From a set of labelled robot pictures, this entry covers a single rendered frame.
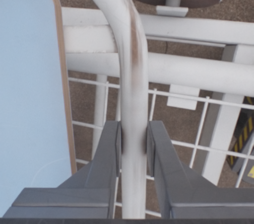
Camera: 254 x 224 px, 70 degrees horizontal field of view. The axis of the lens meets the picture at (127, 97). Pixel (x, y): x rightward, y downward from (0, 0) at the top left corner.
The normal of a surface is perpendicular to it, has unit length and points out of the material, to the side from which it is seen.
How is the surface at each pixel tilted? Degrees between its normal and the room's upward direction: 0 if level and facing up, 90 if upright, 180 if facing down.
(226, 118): 0
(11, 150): 1
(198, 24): 0
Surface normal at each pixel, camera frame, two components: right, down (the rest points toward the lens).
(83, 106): -0.21, 0.26
